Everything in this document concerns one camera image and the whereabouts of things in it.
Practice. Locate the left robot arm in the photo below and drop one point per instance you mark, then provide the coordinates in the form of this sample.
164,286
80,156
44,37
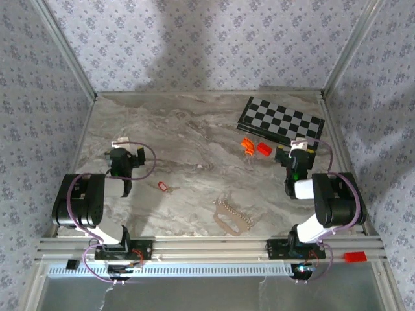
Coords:
78,201

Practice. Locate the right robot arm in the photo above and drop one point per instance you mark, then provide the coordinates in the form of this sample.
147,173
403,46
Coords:
337,201

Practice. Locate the small red block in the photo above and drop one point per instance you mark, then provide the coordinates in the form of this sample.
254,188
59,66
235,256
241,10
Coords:
264,149

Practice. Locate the orange curved plastic piece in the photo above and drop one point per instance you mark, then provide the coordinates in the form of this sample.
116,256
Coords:
248,144

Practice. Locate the folded black chessboard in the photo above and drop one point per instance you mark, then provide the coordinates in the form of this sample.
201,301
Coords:
282,121

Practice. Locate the small circuit board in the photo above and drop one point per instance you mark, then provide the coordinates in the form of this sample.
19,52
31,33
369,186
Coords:
124,270
303,269

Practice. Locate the red toy brick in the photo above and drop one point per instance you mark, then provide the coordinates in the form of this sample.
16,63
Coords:
355,256

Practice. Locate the small black box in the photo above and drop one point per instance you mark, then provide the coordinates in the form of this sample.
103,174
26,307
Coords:
72,264

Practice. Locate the grey metal sheet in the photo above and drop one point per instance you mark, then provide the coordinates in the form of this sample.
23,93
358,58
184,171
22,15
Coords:
194,294

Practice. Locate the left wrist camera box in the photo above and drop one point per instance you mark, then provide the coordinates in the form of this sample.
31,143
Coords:
120,142

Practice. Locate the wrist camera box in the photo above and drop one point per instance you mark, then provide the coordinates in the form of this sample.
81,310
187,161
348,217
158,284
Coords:
299,144
120,142

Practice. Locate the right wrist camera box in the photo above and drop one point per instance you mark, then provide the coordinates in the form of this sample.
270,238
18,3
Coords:
299,144

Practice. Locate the aluminium frame rail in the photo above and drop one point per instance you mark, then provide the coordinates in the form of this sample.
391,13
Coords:
81,136
335,129

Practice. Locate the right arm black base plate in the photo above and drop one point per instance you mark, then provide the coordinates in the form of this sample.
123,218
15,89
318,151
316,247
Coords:
275,249

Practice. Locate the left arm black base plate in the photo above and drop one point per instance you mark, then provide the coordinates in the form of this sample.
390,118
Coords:
142,250

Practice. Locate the wide aluminium base rail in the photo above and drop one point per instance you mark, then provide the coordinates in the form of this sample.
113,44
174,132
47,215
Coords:
207,247

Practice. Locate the aluminium frame post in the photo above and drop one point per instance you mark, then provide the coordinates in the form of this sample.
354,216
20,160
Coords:
66,48
353,48

